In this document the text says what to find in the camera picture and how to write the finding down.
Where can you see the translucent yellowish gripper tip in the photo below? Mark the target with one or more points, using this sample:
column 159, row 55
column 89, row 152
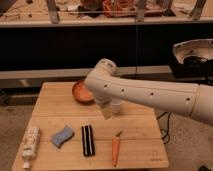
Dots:
column 106, row 111

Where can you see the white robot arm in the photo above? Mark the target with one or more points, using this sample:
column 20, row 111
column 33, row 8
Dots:
column 187, row 99

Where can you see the clear plastic cup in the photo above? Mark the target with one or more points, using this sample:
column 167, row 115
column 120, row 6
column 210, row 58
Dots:
column 116, row 108

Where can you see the orange bowl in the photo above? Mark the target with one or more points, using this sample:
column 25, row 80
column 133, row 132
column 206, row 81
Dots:
column 81, row 94

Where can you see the orange carrot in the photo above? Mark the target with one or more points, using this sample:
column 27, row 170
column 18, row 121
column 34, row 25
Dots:
column 116, row 148

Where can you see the black striped eraser block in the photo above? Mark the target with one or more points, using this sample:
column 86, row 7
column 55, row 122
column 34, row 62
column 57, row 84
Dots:
column 87, row 141

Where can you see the blue sponge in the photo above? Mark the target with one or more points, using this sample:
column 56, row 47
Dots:
column 62, row 136

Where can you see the white tube bottle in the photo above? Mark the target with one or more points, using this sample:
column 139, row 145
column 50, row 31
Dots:
column 30, row 146

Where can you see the orange crate on shelf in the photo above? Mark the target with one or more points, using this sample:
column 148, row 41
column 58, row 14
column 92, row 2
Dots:
column 118, row 8

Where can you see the white dome shell device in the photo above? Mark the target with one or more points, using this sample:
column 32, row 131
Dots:
column 198, row 47

